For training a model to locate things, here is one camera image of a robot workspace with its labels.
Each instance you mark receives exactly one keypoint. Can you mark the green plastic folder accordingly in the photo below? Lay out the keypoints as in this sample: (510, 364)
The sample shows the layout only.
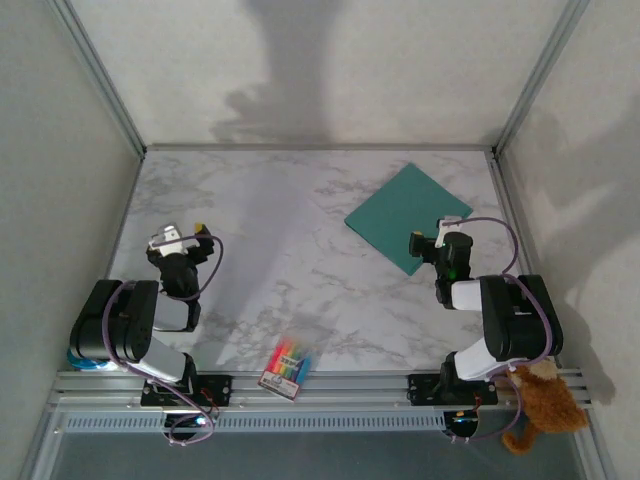
(405, 215)

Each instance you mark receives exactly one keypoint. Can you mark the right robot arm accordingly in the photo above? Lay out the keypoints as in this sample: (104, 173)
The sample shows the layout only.
(515, 320)

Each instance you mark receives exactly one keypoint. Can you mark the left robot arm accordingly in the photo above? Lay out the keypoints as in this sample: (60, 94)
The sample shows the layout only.
(125, 325)

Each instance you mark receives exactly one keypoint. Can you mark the pack of coloured markers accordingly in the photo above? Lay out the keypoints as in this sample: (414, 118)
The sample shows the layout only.
(286, 367)

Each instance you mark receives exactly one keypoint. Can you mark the brown plush monkey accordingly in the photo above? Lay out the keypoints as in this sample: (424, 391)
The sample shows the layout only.
(550, 405)

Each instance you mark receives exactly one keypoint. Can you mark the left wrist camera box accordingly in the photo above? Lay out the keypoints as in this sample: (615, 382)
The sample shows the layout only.
(170, 240)

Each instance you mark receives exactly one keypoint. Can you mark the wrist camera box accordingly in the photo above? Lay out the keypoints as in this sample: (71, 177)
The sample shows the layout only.
(170, 240)
(446, 227)

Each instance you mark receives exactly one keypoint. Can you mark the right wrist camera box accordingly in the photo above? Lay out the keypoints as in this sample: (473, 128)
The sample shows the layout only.
(446, 227)

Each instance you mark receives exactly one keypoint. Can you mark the aluminium side rail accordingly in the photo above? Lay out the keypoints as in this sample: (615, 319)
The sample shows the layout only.
(510, 215)

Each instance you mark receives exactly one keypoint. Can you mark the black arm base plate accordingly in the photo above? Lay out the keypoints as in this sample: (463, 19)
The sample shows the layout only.
(215, 390)
(422, 390)

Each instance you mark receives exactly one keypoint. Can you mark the aluminium back rail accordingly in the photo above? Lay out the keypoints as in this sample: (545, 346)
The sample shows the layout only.
(320, 147)

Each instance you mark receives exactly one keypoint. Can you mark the aluminium frame rail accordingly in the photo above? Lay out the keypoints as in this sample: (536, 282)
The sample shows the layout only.
(350, 390)

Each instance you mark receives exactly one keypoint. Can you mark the aluminium frame post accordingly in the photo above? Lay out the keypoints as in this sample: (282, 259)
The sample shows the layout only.
(540, 75)
(100, 80)

